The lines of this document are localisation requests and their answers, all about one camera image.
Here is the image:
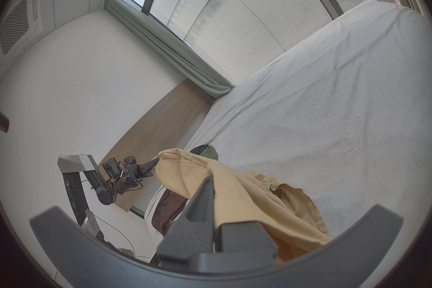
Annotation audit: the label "white ceiling air conditioner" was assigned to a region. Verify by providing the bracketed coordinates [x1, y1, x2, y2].
[0, 0, 44, 66]

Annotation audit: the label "grey-green curtain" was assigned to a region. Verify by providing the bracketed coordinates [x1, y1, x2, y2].
[104, 0, 235, 100]

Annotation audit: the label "bed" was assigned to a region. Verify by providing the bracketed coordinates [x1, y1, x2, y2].
[101, 0, 431, 262]

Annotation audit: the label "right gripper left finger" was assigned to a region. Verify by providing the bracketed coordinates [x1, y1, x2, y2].
[157, 175, 216, 262]

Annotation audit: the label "green garment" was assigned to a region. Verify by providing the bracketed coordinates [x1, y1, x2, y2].
[201, 146, 219, 163]

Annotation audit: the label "window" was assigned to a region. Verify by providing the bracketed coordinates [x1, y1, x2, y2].
[120, 0, 422, 85]

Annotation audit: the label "brown shorts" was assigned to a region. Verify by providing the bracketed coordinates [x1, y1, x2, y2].
[152, 190, 188, 235]

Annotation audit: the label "black cable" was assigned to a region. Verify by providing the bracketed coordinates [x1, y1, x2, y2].
[96, 214, 152, 262]

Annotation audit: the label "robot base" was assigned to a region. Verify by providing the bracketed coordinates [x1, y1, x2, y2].
[83, 209, 159, 263]

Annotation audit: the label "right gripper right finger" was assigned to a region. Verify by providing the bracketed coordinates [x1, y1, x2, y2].
[218, 221, 279, 264]

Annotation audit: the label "tan shorts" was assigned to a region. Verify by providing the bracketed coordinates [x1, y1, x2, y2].
[155, 148, 333, 262]

